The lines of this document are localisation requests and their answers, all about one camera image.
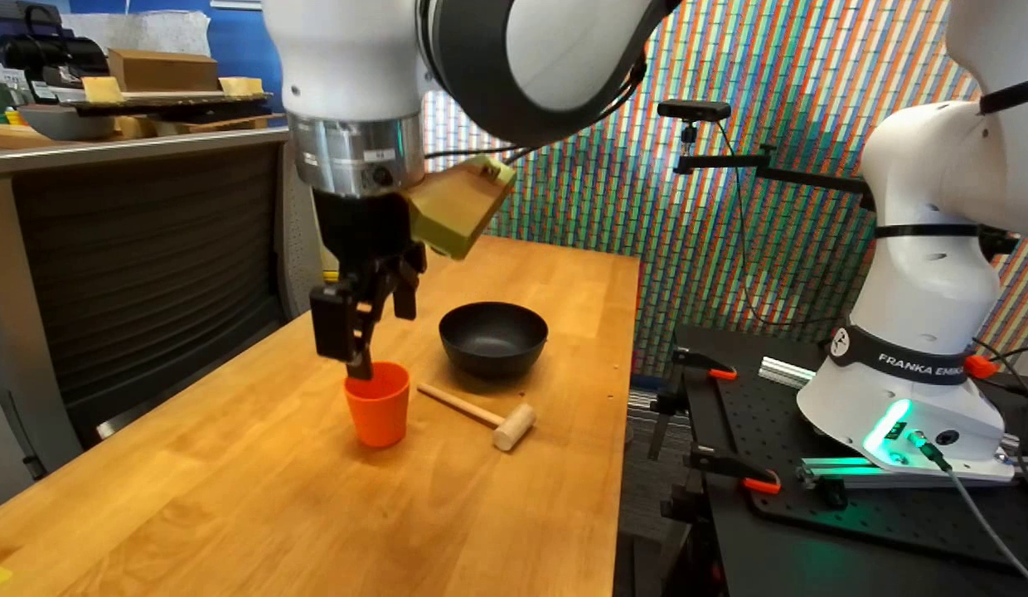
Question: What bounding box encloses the black shelf board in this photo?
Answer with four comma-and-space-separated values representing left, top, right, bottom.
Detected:
77, 93, 276, 122

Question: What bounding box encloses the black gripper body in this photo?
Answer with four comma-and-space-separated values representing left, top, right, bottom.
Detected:
311, 190, 432, 294

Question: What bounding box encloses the small wooden mallet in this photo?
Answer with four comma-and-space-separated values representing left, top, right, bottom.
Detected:
413, 378, 536, 455

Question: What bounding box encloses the grey cable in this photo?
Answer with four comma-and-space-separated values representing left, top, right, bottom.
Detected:
923, 436, 1028, 594

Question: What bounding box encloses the wooden box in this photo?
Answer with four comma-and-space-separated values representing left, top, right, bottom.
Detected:
105, 47, 224, 98

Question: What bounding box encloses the orange handled black clamp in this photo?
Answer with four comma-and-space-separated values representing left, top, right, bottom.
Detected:
644, 344, 745, 460
686, 442, 784, 500

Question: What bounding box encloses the grey mesh office chair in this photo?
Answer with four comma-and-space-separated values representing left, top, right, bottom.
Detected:
11, 143, 292, 449

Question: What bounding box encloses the orange plastic cup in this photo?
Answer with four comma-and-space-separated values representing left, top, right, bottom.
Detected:
341, 360, 413, 452

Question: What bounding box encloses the yellow foam block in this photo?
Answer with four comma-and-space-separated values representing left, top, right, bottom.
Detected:
215, 72, 268, 103
79, 72, 127, 111

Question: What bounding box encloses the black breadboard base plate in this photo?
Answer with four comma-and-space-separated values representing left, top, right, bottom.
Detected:
673, 326, 1028, 597

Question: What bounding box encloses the aluminium rail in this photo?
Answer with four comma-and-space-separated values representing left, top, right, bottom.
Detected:
794, 455, 1021, 491

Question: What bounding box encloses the black bowl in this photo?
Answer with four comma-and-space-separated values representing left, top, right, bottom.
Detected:
436, 298, 551, 385

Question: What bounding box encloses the yellow-green wrist camera box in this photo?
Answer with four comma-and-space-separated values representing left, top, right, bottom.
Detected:
396, 153, 520, 262

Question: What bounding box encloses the black camera on stand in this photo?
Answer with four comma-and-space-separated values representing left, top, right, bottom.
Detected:
652, 98, 876, 206

